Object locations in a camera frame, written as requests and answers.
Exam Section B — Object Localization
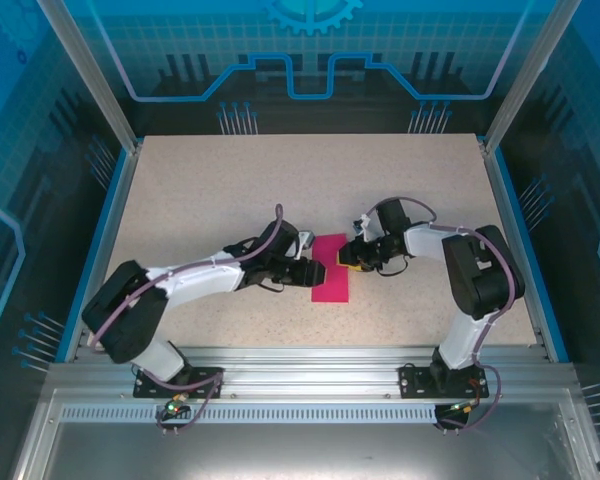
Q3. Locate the pink paper sheet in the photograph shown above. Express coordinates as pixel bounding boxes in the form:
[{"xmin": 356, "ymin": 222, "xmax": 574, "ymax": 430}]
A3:
[{"xmin": 309, "ymin": 233, "xmax": 351, "ymax": 304}]

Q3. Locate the aluminium extrusion beam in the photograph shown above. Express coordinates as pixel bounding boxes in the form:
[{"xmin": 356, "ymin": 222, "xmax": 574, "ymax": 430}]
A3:
[{"xmin": 47, "ymin": 344, "xmax": 579, "ymax": 401}]

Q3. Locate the blue table edge strip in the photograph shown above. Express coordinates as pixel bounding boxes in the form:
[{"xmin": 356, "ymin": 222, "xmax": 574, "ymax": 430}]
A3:
[
  {"xmin": 62, "ymin": 147, "xmax": 131, "ymax": 362},
  {"xmin": 493, "ymin": 148, "xmax": 571, "ymax": 362}
]

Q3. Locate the grey metal tray panel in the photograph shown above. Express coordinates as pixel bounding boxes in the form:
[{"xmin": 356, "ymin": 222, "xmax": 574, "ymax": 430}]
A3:
[{"xmin": 9, "ymin": 389, "xmax": 600, "ymax": 480}]

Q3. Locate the yellow connector with LED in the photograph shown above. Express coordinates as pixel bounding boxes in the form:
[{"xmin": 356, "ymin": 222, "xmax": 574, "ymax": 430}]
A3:
[
  {"xmin": 442, "ymin": 397, "xmax": 484, "ymax": 419},
  {"xmin": 159, "ymin": 392, "xmax": 191, "ymax": 419}
]

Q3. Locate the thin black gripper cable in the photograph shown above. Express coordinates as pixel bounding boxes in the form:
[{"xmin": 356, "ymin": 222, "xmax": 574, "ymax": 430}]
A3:
[
  {"xmin": 257, "ymin": 279, "xmax": 294, "ymax": 296},
  {"xmin": 377, "ymin": 254, "xmax": 411, "ymax": 279}
]

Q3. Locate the aluminium side rail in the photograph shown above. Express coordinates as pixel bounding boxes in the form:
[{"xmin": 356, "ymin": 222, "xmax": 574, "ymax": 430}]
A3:
[
  {"xmin": 62, "ymin": 142, "xmax": 144, "ymax": 364},
  {"xmin": 481, "ymin": 142, "xmax": 571, "ymax": 364}
]

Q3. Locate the slotted metal cable duct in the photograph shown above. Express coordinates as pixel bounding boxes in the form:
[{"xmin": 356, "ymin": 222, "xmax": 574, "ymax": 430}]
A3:
[{"xmin": 58, "ymin": 404, "xmax": 484, "ymax": 425}]

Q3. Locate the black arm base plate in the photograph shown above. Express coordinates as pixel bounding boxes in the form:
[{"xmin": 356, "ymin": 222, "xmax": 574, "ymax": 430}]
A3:
[
  {"xmin": 398, "ymin": 363, "xmax": 492, "ymax": 400},
  {"xmin": 132, "ymin": 366, "xmax": 225, "ymax": 400}
]

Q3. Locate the aluminium frame post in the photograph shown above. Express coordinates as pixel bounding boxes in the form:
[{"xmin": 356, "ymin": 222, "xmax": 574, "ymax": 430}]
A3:
[
  {"xmin": 35, "ymin": 0, "xmax": 145, "ymax": 154},
  {"xmin": 481, "ymin": 0, "xmax": 586, "ymax": 156}
]

